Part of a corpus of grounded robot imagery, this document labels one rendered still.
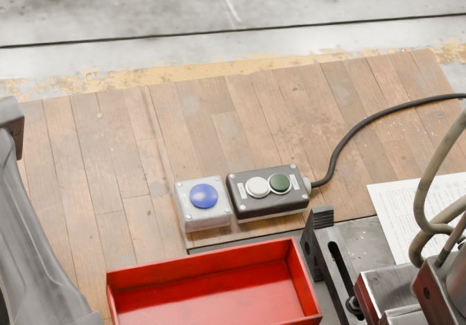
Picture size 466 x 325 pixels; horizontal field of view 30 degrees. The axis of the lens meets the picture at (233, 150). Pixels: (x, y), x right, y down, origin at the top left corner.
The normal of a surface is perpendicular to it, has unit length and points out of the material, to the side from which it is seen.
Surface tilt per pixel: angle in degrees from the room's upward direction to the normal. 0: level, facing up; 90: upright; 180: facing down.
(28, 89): 0
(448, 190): 1
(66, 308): 15
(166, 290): 0
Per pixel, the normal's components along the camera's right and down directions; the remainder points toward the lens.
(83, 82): 0.12, -0.60
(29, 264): 0.25, -0.39
